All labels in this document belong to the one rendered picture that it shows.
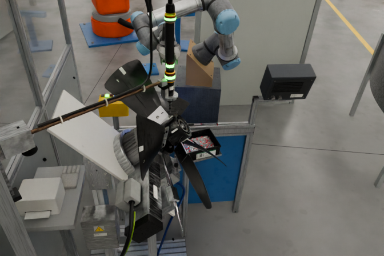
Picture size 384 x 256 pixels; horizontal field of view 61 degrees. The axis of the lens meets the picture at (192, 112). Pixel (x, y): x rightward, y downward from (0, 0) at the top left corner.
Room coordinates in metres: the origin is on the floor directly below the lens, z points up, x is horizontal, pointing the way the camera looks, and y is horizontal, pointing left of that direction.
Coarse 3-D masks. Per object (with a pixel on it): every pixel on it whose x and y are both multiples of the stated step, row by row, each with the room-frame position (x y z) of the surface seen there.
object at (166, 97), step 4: (160, 80) 1.15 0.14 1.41; (160, 84) 1.14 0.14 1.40; (164, 84) 1.14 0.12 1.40; (164, 88) 1.13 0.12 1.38; (168, 88) 1.15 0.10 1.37; (164, 92) 1.15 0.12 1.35; (168, 92) 1.16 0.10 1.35; (176, 92) 1.20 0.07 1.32; (164, 96) 1.15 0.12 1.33; (168, 96) 1.16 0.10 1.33; (172, 96) 1.17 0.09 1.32; (176, 96) 1.17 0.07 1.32; (168, 100) 1.15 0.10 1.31; (172, 100) 1.15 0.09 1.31
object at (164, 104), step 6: (162, 102) 1.32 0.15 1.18; (168, 102) 1.33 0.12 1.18; (174, 102) 1.34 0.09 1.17; (180, 102) 1.36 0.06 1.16; (186, 102) 1.40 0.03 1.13; (168, 108) 1.27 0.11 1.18; (174, 108) 1.28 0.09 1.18; (180, 108) 1.29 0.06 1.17; (168, 114) 1.21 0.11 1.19; (180, 114) 1.22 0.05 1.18
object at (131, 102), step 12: (120, 72) 1.15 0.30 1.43; (132, 72) 1.19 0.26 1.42; (144, 72) 1.22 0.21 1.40; (108, 84) 1.08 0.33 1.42; (120, 84) 1.12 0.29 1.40; (132, 84) 1.14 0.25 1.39; (132, 96) 1.11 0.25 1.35; (144, 96) 1.13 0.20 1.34; (156, 96) 1.16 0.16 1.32; (132, 108) 1.08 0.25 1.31; (144, 108) 1.10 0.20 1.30; (156, 108) 1.12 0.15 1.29
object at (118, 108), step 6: (114, 102) 1.46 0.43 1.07; (120, 102) 1.46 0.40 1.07; (102, 108) 1.44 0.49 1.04; (108, 108) 1.44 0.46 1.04; (114, 108) 1.45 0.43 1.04; (120, 108) 1.45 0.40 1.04; (126, 108) 1.46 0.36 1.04; (102, 114) 1.44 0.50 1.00; (108, 114) 1.44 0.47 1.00; (114, 114) 1.45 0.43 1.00; (120, 114) 1.45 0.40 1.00; (126, 114) 1.46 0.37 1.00
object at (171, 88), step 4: (168, 0) 1.17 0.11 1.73; (172, 0) 1.18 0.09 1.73; (168, 4) 1.17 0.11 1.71; (172, 4) 1.17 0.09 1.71; (168, 8) 1.16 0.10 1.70; (172, 8) 1.17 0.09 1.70; (168, 12) 1.16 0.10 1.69; (172, 12) 1.16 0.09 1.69; (168, 84) 1.16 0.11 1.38; (172, 84) 1.17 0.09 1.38; (172, 88) 1.17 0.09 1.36; (172, 92) 1.17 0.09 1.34
